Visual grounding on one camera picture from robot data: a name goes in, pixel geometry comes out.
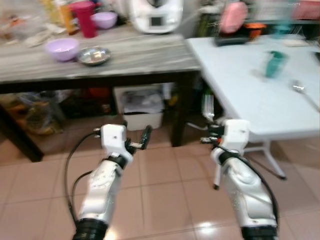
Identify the silver metal fork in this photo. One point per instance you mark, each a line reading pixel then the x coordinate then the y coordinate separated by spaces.
pixel 208 107

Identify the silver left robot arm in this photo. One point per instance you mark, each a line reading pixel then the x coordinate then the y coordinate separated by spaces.
pixel 100 190

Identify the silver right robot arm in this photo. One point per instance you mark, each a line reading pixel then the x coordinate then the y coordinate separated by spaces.
pixel 245 195

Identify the white storage bin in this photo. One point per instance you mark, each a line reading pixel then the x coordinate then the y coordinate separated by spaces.
pixel 143 112

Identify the red box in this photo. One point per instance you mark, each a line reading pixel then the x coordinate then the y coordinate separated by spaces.
pixel 99 93

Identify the white folding table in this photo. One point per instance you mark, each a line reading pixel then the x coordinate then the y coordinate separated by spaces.
pixel 250 95

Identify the marble top dark wood table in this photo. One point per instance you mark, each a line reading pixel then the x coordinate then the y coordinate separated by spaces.
pixel 140 55

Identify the stainless steel bowl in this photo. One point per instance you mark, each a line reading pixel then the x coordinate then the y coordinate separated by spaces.
pixel 93 55

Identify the clear plastic bag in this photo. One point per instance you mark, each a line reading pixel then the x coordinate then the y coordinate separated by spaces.
pixel 42 115

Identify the teal plastic cup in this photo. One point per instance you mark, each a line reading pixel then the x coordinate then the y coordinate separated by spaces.
pixel 275 64

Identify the black flat base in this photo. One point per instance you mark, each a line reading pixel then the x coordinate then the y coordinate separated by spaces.
pixel 231 39

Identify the silver metal spoon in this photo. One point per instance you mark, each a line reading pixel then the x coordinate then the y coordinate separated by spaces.
pixel 299 87

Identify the large purple plastic bowl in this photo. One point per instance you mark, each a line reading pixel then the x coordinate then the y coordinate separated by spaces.
pixel 62 49

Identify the orange small container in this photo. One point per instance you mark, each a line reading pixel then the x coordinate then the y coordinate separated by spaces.
pixel 255 29

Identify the small purple plastic bowl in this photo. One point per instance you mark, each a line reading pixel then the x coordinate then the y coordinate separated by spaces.
pixel 105 20

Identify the pink oval object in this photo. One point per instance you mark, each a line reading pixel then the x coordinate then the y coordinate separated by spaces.
pixel 234 17

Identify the white kitchen appliance with display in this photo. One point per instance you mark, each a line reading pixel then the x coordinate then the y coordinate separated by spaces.
pixel 156 17

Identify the red plastic cup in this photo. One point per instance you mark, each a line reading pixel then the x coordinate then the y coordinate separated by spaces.
pixel 86 19

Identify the teal small container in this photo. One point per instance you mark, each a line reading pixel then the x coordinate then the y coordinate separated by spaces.
pixel 282 30

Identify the orange bottle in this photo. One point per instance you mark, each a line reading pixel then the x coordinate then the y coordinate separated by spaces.
pixel 65 17

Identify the red plastic basket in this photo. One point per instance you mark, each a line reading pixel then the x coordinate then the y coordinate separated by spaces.
pixel 307 9

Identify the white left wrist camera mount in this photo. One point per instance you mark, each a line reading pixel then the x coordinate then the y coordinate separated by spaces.
pixel 112 137

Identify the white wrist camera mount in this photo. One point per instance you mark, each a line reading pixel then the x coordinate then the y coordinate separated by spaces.
pixel 112 137
pixel 236 134

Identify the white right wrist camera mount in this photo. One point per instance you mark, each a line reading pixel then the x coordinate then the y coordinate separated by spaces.
pixel 236 134

